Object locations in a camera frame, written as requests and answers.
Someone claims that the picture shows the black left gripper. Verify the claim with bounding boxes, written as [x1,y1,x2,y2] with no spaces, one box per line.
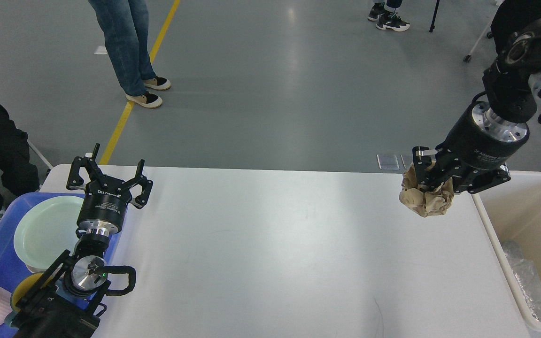
[65,143,153,235]

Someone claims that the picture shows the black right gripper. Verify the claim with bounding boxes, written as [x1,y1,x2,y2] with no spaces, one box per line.
[412,102,530,194]

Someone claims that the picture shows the brown paper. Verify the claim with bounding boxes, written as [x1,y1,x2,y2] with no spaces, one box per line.
[399,164,455,217]

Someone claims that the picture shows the light green plate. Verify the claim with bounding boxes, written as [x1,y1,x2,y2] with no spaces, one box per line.
[13,192,83,268]

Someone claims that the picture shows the silver foil bag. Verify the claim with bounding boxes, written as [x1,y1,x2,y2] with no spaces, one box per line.
[502,240,541,322]

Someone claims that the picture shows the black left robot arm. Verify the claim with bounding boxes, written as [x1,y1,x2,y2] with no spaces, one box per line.
[6,144,153,338]

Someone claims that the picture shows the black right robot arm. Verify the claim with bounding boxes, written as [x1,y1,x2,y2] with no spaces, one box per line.
[412,19,541,194]

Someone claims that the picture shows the beige plastic bin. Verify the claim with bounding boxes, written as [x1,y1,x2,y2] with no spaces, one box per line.
[472,171,541,332]

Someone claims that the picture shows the pink plate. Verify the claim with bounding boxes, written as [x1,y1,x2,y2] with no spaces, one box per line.
[25,264,47,274]

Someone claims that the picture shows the blue plastic tray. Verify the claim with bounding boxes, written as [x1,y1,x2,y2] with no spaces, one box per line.
[0,197,118,338]

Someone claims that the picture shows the black jacket on chair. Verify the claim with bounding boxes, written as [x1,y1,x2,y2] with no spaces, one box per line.
[487,0,541,55]

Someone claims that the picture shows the person in black and jeans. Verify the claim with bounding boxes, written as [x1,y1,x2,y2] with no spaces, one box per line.
[88,0,171,108]

